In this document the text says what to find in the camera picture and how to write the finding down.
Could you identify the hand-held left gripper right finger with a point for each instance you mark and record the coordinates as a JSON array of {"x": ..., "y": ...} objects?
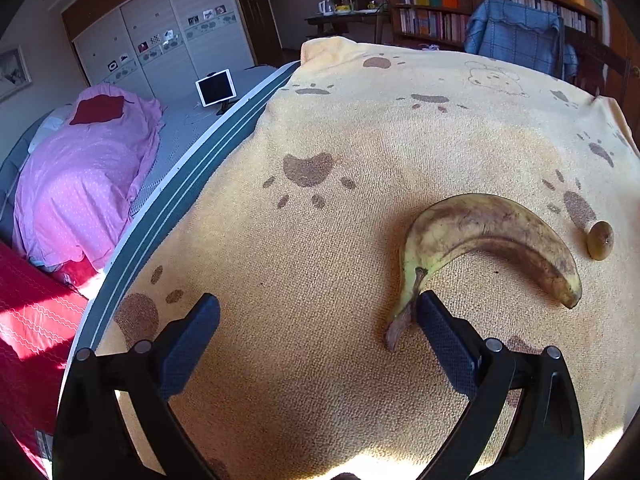
[{"x": 445, "y": 345}]

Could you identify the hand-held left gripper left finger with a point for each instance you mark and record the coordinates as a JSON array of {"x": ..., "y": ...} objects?
[{"x": 192, "y": 345}]

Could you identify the spotted yellow banana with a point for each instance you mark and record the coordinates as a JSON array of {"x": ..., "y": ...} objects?
[{"x": 480, "y": 225}]

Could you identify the red blanket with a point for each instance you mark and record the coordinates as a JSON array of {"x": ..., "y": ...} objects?
[{"x": 35, "y": 310}]

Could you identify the grey striped mattress edge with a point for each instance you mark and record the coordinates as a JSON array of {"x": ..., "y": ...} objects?
[{"x": 200, "y": 160}]

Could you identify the brown kiwi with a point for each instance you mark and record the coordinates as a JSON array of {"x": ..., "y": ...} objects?
[{"x": 600, "y": 241}]

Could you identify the pink duvet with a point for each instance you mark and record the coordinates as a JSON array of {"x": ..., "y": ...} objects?
[{"x": 75, "y": 185}]

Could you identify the yellow paw-print blanket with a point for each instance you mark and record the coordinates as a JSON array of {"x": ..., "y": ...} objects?
[{"x": 360, "y": 160}]

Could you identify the black tablet stand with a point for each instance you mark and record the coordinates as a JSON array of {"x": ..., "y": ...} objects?
[{"x": 225, "y": 106}]

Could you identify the dark red cloth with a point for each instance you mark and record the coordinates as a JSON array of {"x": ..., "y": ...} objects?
[{"x": 97, "y": 109}]

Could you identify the white tablet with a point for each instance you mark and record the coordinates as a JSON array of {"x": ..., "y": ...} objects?
[{"x": 216, "y": 87}]

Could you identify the blue checked cloth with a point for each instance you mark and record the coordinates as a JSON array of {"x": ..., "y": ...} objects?
[{"x": 515, "y": 35}]

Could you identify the dark wooden chair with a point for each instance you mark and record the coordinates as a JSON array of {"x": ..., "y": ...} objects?
[{"x": 595, "y": 62}]

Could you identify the white wardrobe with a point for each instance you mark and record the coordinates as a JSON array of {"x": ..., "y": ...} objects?
[{"x": 160, "y": 20}]

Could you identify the wooden bookshelf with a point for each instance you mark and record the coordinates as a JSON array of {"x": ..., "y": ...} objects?
[{"x": 440, "y": 10}]

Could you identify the wooden desk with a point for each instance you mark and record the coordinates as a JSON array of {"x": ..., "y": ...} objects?
[{"x": 345, "y": 19}]

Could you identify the white kettle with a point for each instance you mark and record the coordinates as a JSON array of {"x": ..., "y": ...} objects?
[{"x": 326, "y": 6}]

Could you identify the framed wall picture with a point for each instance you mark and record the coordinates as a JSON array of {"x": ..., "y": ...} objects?
[{"x": 12, "y": 72}]

